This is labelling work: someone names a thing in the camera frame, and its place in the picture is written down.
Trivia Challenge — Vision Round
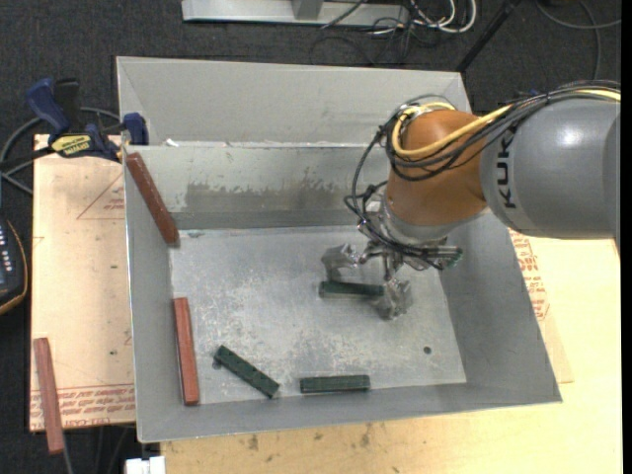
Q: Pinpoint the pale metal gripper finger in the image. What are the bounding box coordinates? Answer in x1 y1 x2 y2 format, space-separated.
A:
373 277 415 322
321 243 358 283

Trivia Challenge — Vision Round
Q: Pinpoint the dark green flat block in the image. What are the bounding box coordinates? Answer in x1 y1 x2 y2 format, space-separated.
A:
318 279 386 300
212 344 281 400
298 373 372 395

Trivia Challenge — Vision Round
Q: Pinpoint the grey metal bin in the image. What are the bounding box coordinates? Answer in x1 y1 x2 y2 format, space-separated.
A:
116 55 564 444

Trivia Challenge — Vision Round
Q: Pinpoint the red-brown flat block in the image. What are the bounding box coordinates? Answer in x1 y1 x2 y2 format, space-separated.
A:
171 296 201 408
32 337 67 456
124 151 181 247

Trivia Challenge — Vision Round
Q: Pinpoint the brown cardboard board red print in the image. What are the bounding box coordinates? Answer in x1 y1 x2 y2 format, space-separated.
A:
28 133 575 435

